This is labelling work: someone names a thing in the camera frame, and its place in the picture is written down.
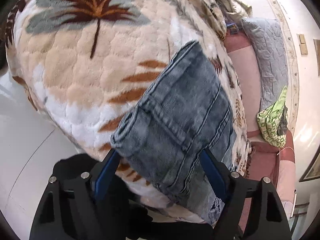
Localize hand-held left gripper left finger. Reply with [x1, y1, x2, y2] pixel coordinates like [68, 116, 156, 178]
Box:
[29, 149, 130, 240]

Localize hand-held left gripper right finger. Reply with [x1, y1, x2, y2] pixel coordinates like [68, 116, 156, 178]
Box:
[200, 149, 292, 240]

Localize blue denim pants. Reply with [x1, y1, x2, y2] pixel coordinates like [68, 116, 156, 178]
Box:
[111, 40, 238, 225]

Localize green patterned cloth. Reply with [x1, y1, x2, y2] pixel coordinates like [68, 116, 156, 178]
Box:
[257, 85, 288, 148]

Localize grey crumpled cloth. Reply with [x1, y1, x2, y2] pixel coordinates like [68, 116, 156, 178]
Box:
[277, 105, 288, 134]

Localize pink sofa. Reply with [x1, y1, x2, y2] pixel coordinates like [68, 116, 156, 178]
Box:
[222, 31, 297, 240]

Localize dark framed picture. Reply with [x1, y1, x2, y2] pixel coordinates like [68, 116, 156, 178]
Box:
[299, 152, 320, 182]

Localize leaf print fleece blanket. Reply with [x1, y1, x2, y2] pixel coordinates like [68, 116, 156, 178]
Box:
[5, 0, 253, 224]

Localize grey quilted pillow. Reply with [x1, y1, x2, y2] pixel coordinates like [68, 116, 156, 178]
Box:
[241, 17, 289, 110]

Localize beige wall panel cover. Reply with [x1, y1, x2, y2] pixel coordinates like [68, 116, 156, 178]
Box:
[313, 39, 320, 76]

